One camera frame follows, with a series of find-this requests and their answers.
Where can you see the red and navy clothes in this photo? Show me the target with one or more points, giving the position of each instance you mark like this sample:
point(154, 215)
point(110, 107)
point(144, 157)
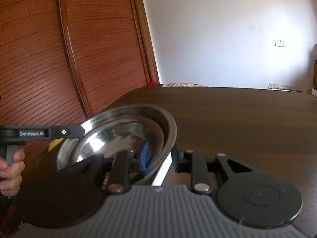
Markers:
point(152, 84)

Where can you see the medium steel bowl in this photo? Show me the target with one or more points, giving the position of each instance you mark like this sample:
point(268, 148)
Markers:
point(117, 136)

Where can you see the floral square plate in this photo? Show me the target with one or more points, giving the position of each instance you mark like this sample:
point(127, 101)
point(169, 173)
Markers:
point(162, 172)

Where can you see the person left hand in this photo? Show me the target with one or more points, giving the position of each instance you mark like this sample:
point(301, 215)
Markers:
point(10, 186)

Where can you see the large steel bowl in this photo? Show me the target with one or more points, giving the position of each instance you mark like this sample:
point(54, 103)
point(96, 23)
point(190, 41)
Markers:
point(136, 111)

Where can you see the wooden louvered wardrobe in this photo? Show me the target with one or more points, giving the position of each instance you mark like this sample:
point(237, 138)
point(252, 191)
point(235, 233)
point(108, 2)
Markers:
point(63, 61)

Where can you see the wall power outlet strip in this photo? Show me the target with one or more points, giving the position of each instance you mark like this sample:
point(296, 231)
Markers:
point(280, 86)

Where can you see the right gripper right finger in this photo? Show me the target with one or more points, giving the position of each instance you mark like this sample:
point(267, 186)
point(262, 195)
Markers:
point(197, 166)

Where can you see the wall light switch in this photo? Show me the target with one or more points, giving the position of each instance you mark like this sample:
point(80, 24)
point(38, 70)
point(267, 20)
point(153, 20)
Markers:
point(280, 43)

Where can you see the floral bedspread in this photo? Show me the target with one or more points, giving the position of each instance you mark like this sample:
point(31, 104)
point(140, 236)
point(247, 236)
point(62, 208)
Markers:
point(181, 84)

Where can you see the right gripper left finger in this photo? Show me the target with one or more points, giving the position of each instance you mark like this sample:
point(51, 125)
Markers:
point(123, 164)

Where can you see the wooden sideboard cabinet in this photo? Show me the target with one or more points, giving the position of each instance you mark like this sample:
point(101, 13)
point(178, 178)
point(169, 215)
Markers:
point(315, 75)

